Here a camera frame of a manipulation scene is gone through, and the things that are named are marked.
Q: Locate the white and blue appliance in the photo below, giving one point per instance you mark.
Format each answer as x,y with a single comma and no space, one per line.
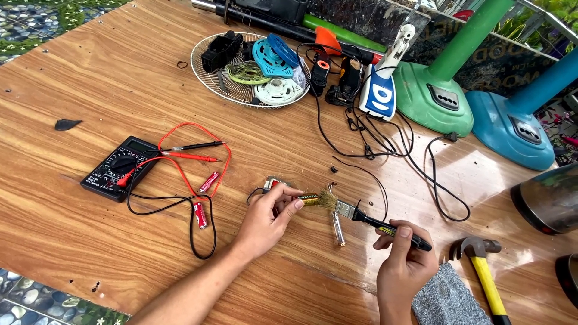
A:
377,97

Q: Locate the dark electric kettle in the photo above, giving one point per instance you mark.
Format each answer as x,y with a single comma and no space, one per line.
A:
548,201

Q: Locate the black plastic shard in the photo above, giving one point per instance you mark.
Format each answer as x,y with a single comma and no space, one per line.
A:
67,124

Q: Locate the silver battery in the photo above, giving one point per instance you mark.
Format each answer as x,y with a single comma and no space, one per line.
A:
337,230

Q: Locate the green fan stand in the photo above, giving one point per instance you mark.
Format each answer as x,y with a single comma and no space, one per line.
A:
433,99

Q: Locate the white plastic disc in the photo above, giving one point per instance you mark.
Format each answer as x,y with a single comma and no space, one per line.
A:
277,91

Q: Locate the dark printed banner board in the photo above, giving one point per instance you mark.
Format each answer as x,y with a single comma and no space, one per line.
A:
496,63

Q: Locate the person's right hand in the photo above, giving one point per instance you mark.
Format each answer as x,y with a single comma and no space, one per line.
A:
406,271

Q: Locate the black and orange tool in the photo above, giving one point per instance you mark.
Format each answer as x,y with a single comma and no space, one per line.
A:
319,74

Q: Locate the black long pole tool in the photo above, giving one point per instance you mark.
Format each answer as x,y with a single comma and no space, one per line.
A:
266,21

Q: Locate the black plastic motor housing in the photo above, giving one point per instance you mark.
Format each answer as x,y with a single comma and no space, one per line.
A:
219,52

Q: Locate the green plastic tube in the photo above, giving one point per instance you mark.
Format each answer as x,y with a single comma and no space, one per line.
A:
347,35

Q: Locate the grey knitted cloth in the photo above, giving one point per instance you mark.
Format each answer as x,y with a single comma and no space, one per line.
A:
447,298

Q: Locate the blue fan stand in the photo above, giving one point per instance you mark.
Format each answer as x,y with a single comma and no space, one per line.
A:
501,135

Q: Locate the light blue plastic disc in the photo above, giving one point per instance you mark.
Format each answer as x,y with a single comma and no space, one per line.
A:
266,61

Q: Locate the gold and black battery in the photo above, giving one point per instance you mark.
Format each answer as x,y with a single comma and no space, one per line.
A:
309,199

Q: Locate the red battery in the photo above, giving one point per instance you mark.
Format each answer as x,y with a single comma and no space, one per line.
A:
209,182
200,215

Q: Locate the clear plastic bag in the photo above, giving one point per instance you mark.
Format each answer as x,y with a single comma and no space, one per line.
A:
299,76

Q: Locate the dark blue plastic disc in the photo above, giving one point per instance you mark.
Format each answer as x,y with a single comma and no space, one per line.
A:
284,49

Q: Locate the black charger unit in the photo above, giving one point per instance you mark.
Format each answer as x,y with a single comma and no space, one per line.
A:
347,83

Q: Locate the red multimeter probe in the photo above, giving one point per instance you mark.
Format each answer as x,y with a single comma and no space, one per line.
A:
189,156

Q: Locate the yellow green plastic disc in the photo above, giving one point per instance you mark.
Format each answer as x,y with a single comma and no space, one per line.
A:
246,74

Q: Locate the black digital multimeter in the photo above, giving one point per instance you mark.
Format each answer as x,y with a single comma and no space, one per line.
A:
108,174

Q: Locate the person's left hand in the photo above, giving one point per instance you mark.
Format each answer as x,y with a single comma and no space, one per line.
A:
259,225

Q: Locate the orange plastic piece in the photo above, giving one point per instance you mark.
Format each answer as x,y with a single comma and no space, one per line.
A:
327,39

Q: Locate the black round container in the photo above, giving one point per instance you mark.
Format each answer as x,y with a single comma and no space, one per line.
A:
570,280

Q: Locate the black multimeter probe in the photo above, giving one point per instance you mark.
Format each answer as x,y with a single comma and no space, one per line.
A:
198,145

